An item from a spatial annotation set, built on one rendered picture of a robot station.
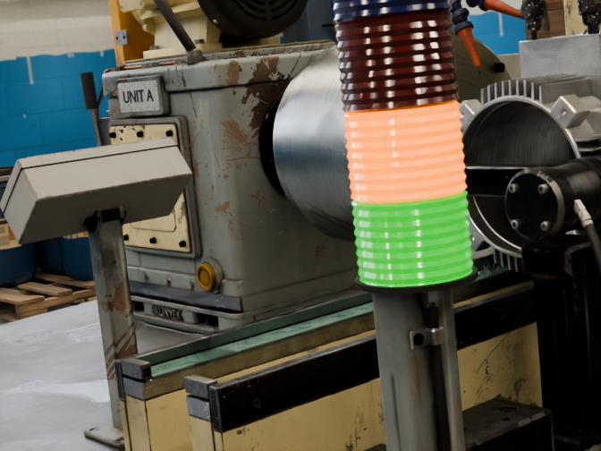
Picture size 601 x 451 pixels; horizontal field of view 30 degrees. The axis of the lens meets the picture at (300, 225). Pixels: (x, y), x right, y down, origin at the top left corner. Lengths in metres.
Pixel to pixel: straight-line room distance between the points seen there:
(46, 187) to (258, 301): 0.48
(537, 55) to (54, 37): 6.18
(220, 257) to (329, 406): 0.61
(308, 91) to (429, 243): 0.77
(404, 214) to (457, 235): 0.03
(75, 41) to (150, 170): 6.23
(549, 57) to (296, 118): 0.31
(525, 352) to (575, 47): 0.31
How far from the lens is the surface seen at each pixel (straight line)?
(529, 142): 1.24
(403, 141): 0.55
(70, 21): 7.31
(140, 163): 1.10
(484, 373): 0.99
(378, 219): 0.56
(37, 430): 1.21
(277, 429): 0.84
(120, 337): 1.11
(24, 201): 1.05
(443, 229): 0.56
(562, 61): 1.16
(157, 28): 1.67
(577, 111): 1.06
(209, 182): 1.44
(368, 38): 0.55
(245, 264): 1.43
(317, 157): 1.28
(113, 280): 1.10
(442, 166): 0.56
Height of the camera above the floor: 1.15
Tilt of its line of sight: 8 degrees down
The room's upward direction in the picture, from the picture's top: 6 degrees counter-clockwise
